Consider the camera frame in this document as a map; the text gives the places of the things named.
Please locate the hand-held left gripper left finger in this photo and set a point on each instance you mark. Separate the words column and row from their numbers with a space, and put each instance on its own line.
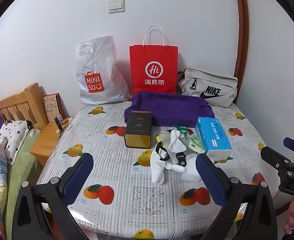
column 79, row 177

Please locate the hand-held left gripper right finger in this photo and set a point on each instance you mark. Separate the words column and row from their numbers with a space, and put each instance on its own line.
column 211, row 180

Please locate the green tissue packet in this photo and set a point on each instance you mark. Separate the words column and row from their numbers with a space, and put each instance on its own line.
column 196, row 145

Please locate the green snack packet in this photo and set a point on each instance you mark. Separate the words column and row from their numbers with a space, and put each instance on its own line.
column 181, row 130

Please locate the yellow soft pouch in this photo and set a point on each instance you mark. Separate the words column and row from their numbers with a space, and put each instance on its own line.
column 163, row 140

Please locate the purple cloth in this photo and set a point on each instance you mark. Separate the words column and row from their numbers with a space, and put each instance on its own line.
column 169, row 107

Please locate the blue tissue pack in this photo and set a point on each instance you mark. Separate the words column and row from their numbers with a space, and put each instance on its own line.
column 213, row 137

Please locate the fruit print tablecloth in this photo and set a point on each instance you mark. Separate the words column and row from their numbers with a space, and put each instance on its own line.
column 127, row 175

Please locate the wooden nightstand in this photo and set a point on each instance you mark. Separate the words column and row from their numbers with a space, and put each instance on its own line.
column 45, row 142

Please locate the green blanket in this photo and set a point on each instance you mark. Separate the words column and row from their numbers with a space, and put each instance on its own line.
column 19, row 177

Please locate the dark green tin box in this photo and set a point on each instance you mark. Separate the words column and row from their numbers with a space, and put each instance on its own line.
column 138, row 130

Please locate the patterned book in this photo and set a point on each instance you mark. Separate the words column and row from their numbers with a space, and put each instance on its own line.
column 52, row 106

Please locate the floral pillow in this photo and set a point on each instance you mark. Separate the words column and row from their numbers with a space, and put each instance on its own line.
column 13, row 137

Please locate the grey waist bag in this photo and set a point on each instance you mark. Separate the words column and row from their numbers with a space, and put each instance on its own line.
column 209, row 87

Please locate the wooden headboard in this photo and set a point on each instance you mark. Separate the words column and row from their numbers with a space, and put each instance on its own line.
column 19, row 105

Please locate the white plastic bag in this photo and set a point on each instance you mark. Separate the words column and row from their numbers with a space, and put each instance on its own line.
column 99, row 77

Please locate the red paper bag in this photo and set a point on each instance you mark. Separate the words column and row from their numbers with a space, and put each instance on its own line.
column 154, row 70

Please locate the wooden door frame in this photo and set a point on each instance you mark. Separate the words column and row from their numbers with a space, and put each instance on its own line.
column 241, row 42

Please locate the white light switch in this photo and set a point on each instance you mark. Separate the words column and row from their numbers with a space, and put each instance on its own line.
column 116, row 5

